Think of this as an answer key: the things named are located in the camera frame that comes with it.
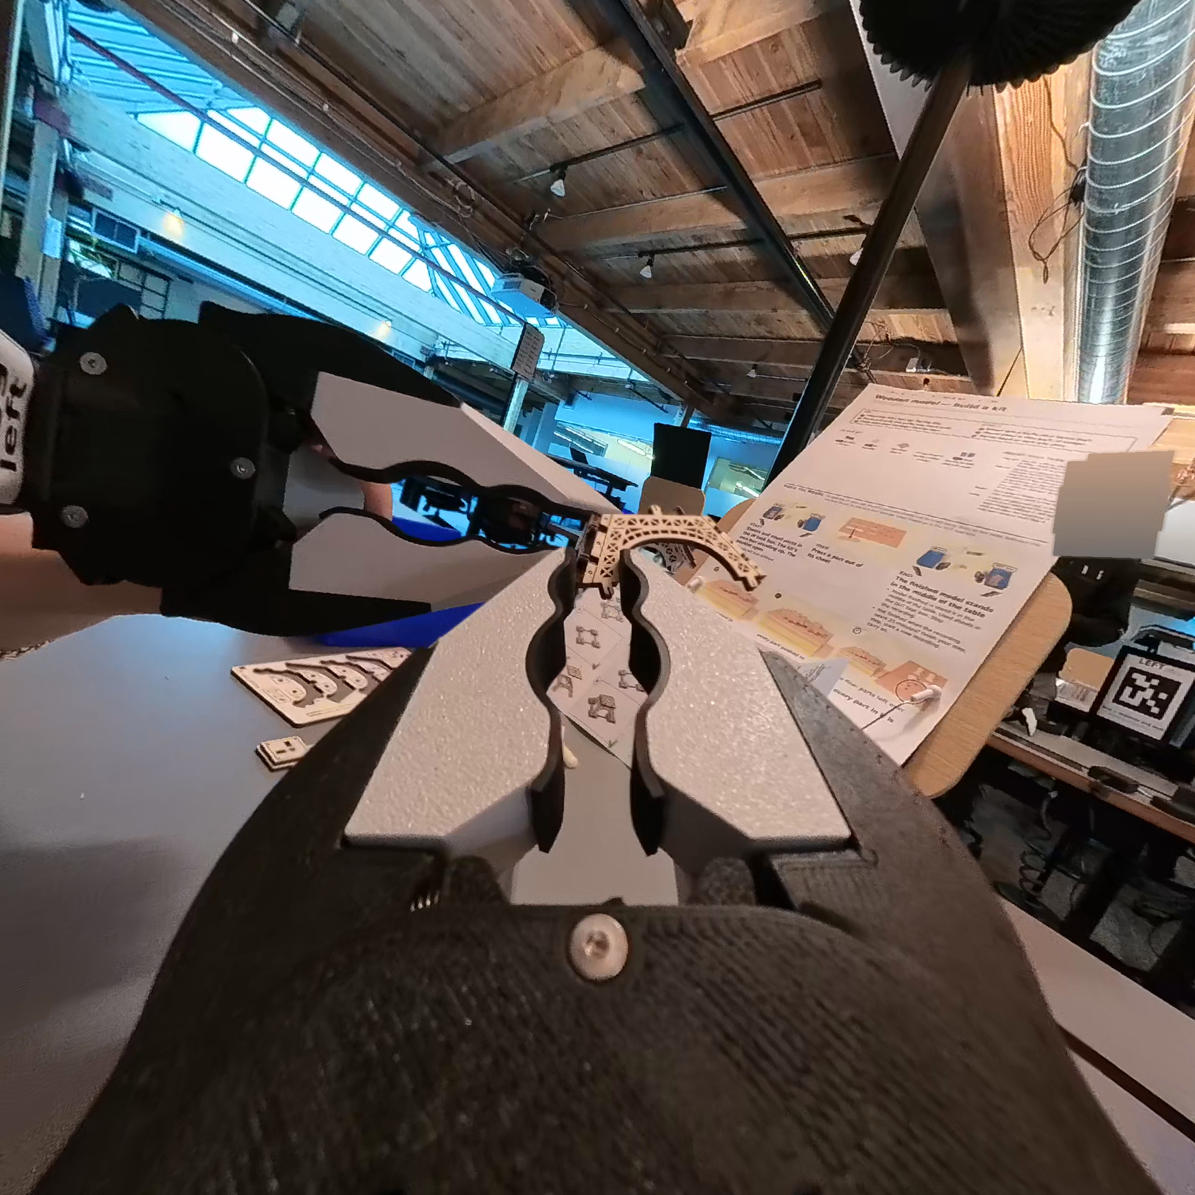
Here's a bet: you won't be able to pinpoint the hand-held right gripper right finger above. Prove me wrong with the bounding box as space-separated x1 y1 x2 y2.
619 554 853 857

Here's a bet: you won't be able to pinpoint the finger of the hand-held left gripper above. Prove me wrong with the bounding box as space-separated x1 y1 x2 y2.
286 504 599 610
300 373 611 525

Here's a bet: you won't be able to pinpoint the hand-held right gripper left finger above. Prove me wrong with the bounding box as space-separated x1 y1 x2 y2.
343 549 573 856

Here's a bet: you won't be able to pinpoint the wooden lattice tower model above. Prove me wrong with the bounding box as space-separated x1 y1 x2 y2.
573 504 767 599

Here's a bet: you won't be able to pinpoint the wooden side desk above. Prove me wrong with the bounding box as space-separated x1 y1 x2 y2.
989 726 1195 845

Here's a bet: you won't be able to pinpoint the grey desk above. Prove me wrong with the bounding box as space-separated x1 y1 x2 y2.
0 561 1195 1195

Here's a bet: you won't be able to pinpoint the wooden laser-cut parts sheet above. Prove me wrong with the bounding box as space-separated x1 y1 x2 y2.
232 647 415 728

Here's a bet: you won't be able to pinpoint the white ceiling projector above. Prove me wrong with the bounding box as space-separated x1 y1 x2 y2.
489 270 561 316

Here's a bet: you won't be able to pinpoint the white assembly drawing leaflet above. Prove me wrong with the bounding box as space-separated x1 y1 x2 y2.
547 588 656 760

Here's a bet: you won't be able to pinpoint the pale wooden display board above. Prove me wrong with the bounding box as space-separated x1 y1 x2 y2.
718 494 1075 801

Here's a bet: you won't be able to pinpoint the cardboard box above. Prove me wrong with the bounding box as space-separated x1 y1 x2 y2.
639 474 703 525

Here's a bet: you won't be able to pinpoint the black monitor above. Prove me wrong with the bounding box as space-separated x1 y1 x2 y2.
655 422 714 486

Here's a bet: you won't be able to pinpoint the skylight windows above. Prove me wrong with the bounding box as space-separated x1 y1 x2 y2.
69 29 564 329

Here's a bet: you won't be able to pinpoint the large printed instruction sheet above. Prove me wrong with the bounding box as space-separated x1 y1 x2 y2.
690 382 1174 739

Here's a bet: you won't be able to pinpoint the black white marker sign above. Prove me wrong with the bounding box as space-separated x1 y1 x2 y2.
1092 635 1195 748

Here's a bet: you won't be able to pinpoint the black floor lamp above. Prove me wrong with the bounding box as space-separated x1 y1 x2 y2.
766 0 1141 460

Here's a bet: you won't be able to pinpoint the silver ventilation duct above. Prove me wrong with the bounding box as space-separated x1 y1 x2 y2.
1076 0 1195 405

